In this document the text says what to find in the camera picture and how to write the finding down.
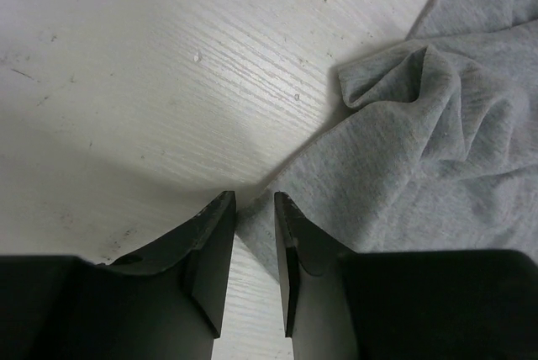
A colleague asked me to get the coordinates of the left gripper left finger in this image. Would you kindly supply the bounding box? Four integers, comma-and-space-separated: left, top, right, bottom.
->
1, 191, 236, 359

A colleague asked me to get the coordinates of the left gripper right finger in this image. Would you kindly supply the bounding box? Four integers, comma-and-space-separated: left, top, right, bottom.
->
274, 192, 537, 359

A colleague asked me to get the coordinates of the grey tank top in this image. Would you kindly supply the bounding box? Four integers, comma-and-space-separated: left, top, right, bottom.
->
237, 0, 537, 274

